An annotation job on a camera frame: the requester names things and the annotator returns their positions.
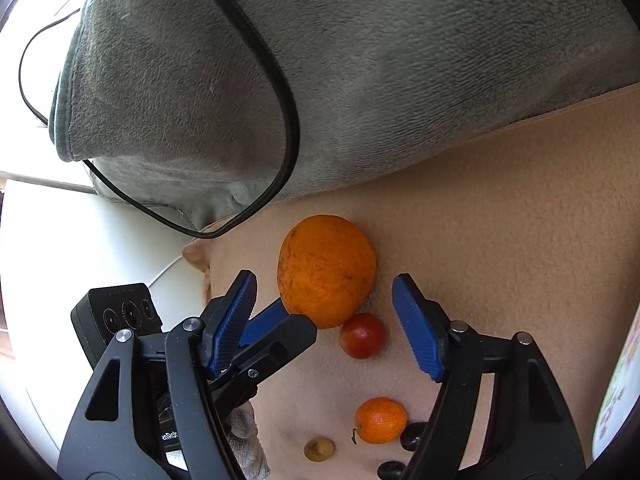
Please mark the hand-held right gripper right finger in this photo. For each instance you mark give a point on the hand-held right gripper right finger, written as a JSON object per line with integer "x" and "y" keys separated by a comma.
{"x": 417, "y": 332}

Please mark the small mandarin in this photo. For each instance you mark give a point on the small mandarin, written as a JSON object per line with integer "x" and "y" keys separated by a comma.
{"x": 382, "y": 420}

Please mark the floral plate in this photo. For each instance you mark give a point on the floral plate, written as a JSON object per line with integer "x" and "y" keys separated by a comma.
{"x": 617, "y": 385}

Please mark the brown longan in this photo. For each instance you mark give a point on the brown longan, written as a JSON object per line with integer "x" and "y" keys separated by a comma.
{"x": 319, "y": 449}

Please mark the grey fleece blanket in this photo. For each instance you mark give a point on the grey fleece blanket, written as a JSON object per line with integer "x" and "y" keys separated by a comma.
{"x": 400, "y": 60}

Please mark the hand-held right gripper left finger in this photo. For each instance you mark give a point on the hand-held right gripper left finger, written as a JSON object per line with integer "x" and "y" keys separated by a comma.
{"x": 231, "y": 332}

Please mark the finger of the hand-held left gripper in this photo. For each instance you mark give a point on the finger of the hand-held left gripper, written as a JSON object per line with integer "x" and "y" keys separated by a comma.
{"x": 280, "y": 340}

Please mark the beige blanket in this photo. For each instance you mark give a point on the beige blanket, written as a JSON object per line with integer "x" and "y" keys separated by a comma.
{"x": 500, "y": 235}

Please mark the large spotted orange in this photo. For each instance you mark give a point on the large spotted orange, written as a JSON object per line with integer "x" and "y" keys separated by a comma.
{"x": 325, "y": 270}

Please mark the red cherry tomato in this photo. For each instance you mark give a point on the red cherry tomato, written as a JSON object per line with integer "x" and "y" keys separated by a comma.
{"x": 362, "y": 336}

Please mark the person's left hand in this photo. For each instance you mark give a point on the person's left hand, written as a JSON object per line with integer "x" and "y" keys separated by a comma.
{"x": 247, "y": 440}

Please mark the black grape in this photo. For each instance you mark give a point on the black grape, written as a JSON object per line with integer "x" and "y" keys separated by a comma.
{"x": 411, "y": 437}
{"x": 391, "y": 470}

